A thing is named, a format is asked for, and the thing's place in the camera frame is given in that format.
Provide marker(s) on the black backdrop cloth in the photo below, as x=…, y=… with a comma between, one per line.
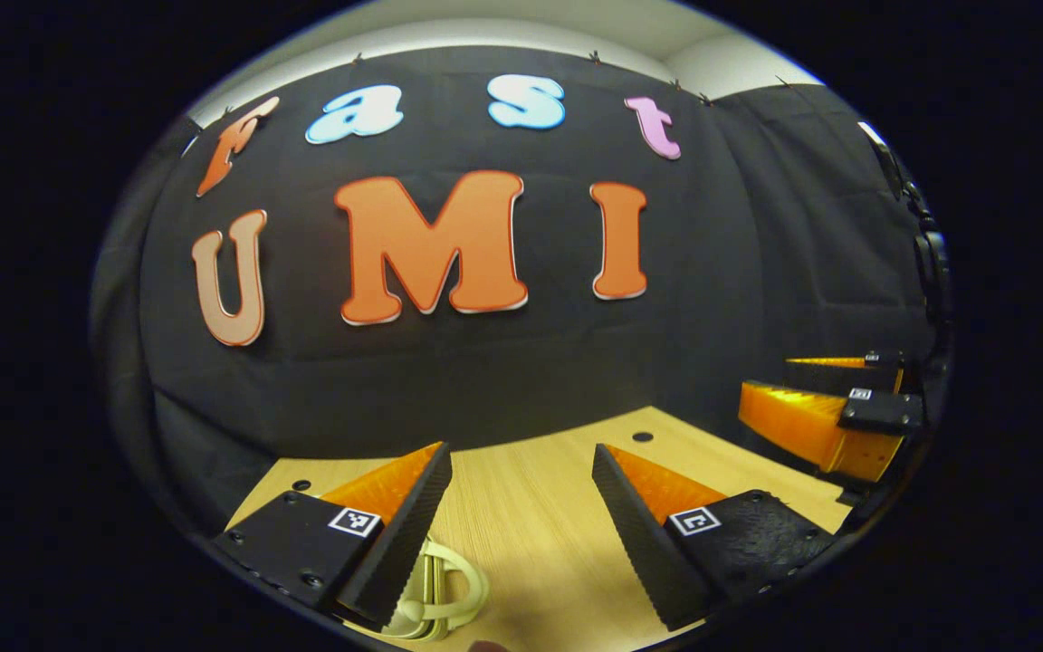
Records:
x=521, y=362

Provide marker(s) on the cream yellow suitcase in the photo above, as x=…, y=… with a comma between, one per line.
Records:
x=458, y=589

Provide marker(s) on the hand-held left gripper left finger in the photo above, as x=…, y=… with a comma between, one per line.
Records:
x=404, y=534

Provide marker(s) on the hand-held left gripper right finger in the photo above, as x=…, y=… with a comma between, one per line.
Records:
x=644, y=543

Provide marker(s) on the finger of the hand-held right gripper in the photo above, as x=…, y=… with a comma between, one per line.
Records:
x=838, y=373
x=884, y=412

